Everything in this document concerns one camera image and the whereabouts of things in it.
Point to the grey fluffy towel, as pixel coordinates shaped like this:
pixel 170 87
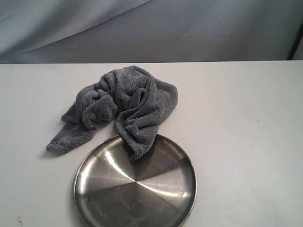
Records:
pixel 136 100

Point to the round stainless steel plate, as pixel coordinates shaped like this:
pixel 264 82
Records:
pixel 157 190

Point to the grey backdrop cloth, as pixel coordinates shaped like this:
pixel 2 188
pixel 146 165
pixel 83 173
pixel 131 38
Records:
pixel 125 31

